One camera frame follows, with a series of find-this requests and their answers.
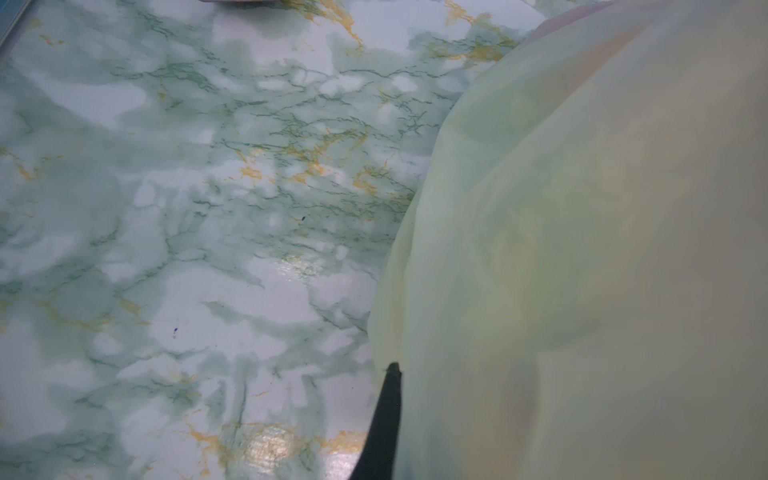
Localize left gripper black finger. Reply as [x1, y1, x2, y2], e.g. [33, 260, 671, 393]
[349, 362, 402, 480]

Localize translucent yellowish plastic bag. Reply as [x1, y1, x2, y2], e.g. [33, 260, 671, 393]
[369, 1, 767, 479]

